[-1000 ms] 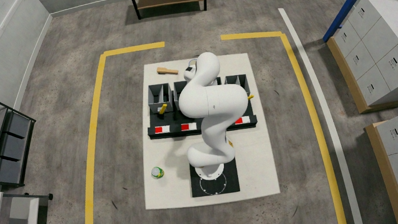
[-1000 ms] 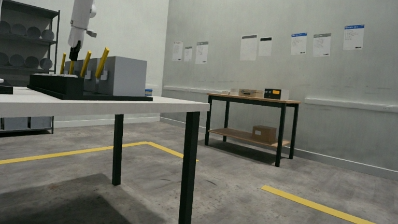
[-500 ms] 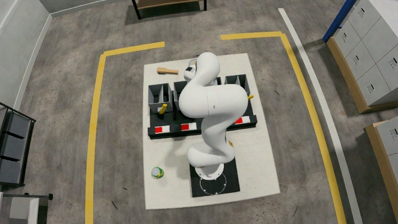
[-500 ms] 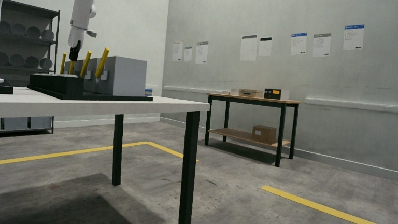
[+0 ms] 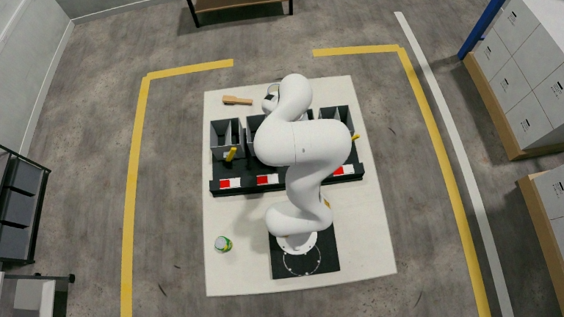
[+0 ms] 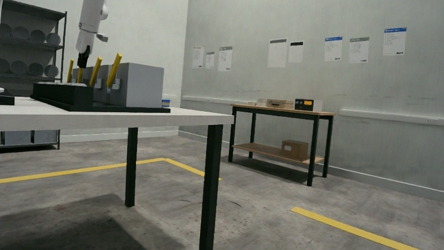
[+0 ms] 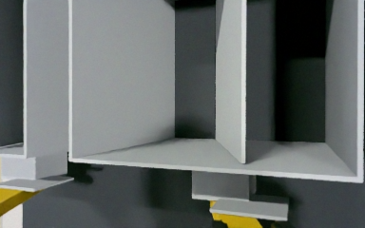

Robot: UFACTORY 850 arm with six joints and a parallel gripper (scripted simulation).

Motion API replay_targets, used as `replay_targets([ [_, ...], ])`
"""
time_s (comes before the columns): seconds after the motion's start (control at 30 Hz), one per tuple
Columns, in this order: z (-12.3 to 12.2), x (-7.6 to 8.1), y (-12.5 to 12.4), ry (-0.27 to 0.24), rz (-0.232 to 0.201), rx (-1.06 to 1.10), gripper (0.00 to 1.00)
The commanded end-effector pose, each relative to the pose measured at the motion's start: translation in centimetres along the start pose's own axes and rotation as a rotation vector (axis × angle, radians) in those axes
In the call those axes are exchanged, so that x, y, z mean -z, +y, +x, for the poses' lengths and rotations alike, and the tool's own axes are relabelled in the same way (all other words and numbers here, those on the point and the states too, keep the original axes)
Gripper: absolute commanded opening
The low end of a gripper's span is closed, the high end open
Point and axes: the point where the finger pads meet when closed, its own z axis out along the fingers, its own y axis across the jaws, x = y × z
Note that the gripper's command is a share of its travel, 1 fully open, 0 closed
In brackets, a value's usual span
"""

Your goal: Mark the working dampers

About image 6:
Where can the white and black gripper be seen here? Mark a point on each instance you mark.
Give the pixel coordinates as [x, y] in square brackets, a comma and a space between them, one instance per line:
[84, 45]

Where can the small round tin with blue rim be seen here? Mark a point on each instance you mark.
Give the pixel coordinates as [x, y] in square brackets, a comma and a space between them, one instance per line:
[165, 103]

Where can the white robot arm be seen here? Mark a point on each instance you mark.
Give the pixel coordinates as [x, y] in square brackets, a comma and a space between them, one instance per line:
[93, 11]

